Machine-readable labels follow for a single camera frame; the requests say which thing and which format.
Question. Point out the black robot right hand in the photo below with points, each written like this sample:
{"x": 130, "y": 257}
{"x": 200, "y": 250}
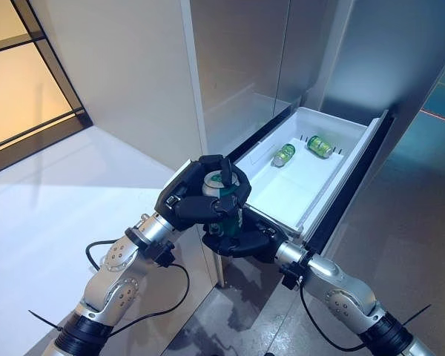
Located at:
{"x": 256, "y": 244}

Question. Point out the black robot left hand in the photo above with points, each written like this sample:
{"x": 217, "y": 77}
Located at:
{"x": 187, "y": 207}

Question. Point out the dark green drink can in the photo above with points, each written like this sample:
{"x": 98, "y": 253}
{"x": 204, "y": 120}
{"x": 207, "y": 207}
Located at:
{"x": 211, "y": 181}

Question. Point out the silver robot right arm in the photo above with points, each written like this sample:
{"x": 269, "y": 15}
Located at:
{"x": 337, "y": 289}

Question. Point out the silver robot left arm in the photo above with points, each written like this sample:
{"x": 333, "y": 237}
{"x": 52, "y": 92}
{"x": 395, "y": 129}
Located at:
{"x": 115, "y": 285}

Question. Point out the white fridge drawer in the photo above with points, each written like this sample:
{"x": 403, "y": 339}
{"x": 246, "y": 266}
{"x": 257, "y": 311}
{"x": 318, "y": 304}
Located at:
{"x": 282, "y": 193}

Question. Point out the stainless steel fridge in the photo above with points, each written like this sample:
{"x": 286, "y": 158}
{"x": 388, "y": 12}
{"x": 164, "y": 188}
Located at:
{"x": 244, "y": 55}

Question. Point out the light green drink can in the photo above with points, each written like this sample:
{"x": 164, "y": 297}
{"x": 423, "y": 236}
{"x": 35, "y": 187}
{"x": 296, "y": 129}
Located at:
{"x": 285, "y": 154}

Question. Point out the green yellow-label drink can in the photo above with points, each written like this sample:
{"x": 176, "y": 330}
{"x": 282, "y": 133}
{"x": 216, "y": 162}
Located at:
{"x": 320, "y": 145}

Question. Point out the tall white cabinet panel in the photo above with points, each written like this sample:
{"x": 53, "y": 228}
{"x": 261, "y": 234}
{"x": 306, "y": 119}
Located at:
{"x": 133, "y": 74}

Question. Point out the black-framed glowing window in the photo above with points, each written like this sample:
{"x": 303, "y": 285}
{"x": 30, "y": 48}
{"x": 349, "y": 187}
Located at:
{"x": 15, "y": 92}

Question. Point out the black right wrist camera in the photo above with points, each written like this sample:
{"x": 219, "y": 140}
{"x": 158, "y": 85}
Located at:
{"x": 292, "y": 276}

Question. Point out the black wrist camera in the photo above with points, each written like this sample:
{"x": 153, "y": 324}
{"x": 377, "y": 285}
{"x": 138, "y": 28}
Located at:
{"x": 161, "y": 255}
{"x": 292, "y": 276}

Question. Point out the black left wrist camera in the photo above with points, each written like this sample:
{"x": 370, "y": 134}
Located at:
{"x": 161, "y": 255}

